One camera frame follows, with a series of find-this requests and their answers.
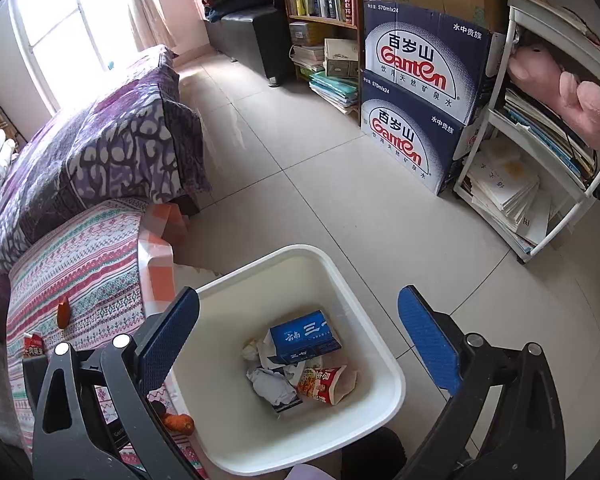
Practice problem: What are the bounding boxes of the white metal rack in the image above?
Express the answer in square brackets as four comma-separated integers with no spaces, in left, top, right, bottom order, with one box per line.
[452,0,600,265]

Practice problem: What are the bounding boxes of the crumpled white paper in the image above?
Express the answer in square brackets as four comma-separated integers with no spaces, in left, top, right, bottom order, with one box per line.
[246,366,305,413]

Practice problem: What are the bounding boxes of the stack of white papers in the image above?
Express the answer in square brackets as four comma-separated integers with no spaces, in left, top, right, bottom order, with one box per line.
[465,137,568,256]

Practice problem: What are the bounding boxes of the window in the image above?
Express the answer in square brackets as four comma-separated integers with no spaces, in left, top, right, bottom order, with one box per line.
[7,0,146,113]

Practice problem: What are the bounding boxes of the wooden bookshelf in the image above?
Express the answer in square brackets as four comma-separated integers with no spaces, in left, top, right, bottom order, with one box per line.
[279,0,376,126]

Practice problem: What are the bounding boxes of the bed with purple patterned blanket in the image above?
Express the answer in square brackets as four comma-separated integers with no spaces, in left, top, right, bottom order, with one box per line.
[0,44,212,281]

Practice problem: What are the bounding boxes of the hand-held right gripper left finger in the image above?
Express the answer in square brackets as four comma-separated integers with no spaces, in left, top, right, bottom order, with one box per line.
[30,286,216,480]

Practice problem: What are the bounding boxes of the beige mini drawer box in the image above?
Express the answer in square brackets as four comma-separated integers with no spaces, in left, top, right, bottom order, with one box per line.
[323,37,360,80]

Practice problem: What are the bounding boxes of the black bench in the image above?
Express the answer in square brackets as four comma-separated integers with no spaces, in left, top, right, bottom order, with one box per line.
[205,7,293,86]

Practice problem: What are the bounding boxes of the blue water carton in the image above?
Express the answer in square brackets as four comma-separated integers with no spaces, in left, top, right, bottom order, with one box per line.
[361,0,506,126]
[359,69,481,196]

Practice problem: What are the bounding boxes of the orange carrot toy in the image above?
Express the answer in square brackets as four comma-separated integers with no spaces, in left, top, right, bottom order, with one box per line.
[160,412,196,436]

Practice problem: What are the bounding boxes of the white plastic bin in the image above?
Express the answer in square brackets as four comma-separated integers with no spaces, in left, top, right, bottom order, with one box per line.
[167,244,407,477]

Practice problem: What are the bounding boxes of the blue carton box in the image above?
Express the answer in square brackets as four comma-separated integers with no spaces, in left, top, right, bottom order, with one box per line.
[269,309,343,366]

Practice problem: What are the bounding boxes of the pale curtain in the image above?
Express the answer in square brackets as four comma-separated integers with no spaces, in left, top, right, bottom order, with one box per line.
[125,0,173,53]

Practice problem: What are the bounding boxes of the pink plush toy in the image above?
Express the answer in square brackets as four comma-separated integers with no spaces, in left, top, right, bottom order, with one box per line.
[507,42,600,151]

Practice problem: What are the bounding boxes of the grey box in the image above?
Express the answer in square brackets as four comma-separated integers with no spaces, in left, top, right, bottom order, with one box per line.
[288,21,333,47]

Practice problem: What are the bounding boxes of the flat pale books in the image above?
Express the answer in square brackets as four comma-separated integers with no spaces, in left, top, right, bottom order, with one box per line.
[512,0,600,61]

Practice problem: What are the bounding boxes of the short stack of books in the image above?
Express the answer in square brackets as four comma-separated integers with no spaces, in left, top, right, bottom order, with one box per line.
[291,44,326,73]

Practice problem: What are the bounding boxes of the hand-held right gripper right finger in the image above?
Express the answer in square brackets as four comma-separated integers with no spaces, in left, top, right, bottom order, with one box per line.
[397,285,566,480]

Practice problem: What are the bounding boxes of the slanted row of books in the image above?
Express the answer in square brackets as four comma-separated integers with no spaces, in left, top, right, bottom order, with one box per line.
[497,85,598,183]

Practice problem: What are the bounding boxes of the red snack packet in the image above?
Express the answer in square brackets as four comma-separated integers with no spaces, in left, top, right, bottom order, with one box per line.
[296,364,358,406]

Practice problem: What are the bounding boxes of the pink striped patterned mat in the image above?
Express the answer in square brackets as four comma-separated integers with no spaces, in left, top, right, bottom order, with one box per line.
[5,199,211,480]

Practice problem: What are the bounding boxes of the stack of green books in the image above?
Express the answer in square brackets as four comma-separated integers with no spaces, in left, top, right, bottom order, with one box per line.
[307,70,361,116]

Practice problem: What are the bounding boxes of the small red packet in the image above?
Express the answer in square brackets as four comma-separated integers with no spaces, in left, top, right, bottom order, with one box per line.
[22,332,46,359]

